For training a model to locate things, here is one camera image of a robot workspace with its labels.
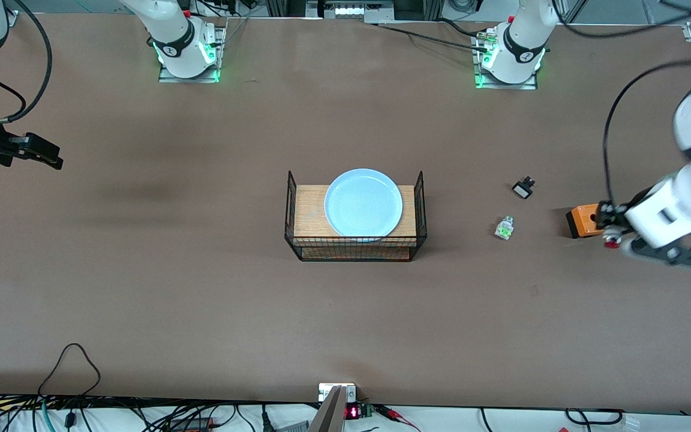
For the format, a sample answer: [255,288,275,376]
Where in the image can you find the light blue round plate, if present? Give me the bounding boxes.
[324,168,404,239]

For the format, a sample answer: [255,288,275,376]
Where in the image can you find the wooden board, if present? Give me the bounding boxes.
[293,185,416,260]

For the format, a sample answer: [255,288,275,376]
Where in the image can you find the red test leads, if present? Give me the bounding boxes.
[375,405,422,432]

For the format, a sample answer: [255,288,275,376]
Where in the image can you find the black power adapter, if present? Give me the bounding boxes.
[169,417,214,432]

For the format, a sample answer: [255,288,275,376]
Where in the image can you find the white electronic unit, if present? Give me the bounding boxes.
[307,0,395,23]

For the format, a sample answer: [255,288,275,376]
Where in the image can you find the orange button enclosure box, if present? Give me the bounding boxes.
[566,203,604,239]

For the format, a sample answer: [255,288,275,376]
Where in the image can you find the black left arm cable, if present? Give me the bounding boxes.
[552,0,691,208]

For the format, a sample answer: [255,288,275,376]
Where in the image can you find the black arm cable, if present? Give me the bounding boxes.
[0,0,53,124]
[552,0,691,208]

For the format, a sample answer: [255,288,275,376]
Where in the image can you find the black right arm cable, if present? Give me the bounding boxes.
[0,0,53,124]

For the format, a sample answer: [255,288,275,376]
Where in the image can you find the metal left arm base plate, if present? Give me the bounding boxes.
[473,30,539,91]

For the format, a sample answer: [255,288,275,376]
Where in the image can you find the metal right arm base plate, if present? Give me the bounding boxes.
[158,24,227,83]

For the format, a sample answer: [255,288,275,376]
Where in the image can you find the black coiled cable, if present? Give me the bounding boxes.
[564,408,626,425]

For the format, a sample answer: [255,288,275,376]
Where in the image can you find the black looped cable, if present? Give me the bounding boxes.
[38,343,101,397]

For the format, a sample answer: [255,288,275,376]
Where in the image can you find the black cable on table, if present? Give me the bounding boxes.
[375,23,491,52]

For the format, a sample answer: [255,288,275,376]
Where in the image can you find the black wire basket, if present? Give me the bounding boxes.
[284,170,428,262]

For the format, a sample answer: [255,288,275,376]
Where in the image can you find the white mount plate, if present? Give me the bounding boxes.
[319,383,356,401]

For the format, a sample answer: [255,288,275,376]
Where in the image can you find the grey metal camera bar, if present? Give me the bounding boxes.
[308,386,346,432]

